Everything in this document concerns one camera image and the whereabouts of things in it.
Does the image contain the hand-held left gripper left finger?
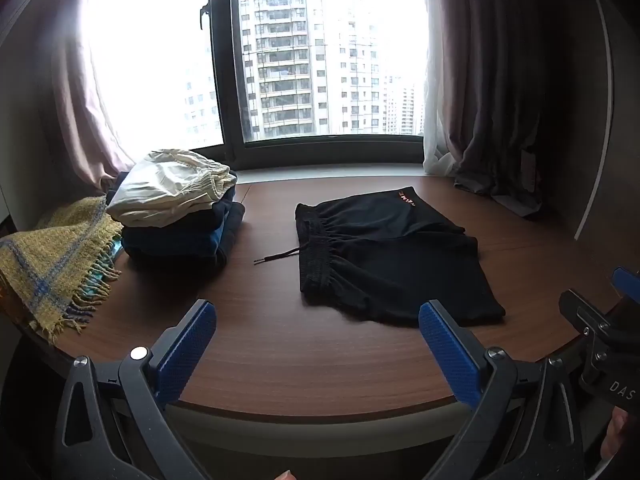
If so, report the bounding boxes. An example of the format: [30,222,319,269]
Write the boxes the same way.
[52,299,218,480]

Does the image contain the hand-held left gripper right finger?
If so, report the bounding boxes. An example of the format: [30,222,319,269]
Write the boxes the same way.
[418,300,586,480]

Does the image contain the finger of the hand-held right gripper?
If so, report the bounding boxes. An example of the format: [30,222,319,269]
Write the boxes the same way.
[612,267,640,306]
[559,289,610,341]

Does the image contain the black shorts pants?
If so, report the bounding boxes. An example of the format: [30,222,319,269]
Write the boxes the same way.
[252,186,507,328]

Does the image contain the navy folded pants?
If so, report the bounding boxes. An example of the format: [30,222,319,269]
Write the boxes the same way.
[120,197,246,267]

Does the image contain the cream folded pants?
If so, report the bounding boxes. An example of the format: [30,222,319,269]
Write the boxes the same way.
[106,148,238,227]

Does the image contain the person's right hand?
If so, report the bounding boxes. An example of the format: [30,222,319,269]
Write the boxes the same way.
[599,406,629,464]

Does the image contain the blue folded garment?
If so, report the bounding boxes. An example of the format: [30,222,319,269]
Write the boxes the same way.
[207,220,227,257]

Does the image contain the yellow plaid fringed scarf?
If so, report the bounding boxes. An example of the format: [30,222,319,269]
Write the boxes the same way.
[0,195,125,346]

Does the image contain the white trim strip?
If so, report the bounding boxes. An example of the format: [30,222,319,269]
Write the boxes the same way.
[574,0,614,241]

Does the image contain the white window sill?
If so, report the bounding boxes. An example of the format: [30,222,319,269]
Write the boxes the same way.
[232,160,427,186]

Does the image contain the dark grey curtain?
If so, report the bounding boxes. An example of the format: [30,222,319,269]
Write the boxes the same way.
[431,0,547,217]

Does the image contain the white sheer curtain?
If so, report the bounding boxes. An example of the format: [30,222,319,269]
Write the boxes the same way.
[422,0,462,176]

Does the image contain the pink curtain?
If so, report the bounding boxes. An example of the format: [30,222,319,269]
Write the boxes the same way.
[50,0,136,191]

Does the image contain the apartment buildings outside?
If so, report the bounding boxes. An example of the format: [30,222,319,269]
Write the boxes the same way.
[182,0,426,142]

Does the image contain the black window frame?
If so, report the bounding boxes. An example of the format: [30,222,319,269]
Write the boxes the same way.
[192,0,427,172]

